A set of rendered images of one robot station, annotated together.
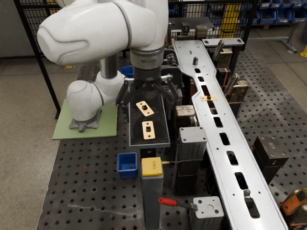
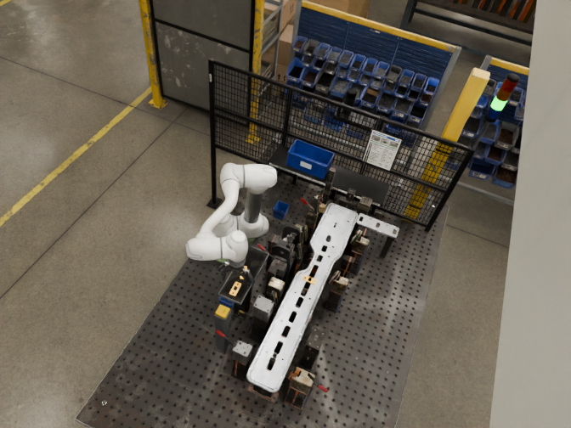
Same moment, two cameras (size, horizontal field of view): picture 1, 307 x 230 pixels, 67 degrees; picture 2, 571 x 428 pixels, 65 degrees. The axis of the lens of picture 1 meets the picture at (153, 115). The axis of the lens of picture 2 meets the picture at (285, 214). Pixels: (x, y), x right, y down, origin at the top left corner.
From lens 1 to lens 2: 1.78 m
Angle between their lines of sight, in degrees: 15
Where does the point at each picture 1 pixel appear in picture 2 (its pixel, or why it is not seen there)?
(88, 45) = (201, 257)
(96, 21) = (207, 250)
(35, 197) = (157, 279)
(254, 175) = (289, 348)
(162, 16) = (240, 253)
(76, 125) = not seen: hidden behind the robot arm
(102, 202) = (198, 315)
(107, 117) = not seen: hidden behind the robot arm
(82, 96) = (221, 228)
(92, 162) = (206, 281)
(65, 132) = not seen: hidden behind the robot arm
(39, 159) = (174, 244)
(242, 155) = (293, 334)
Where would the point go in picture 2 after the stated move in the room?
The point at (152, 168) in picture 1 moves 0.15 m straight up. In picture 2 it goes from (222, 312) to (222, 298)
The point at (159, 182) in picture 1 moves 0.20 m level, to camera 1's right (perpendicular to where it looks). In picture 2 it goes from (223, 321) to (255, 340)
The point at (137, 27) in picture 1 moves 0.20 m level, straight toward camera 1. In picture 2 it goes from (225, 255) to (204, 288)
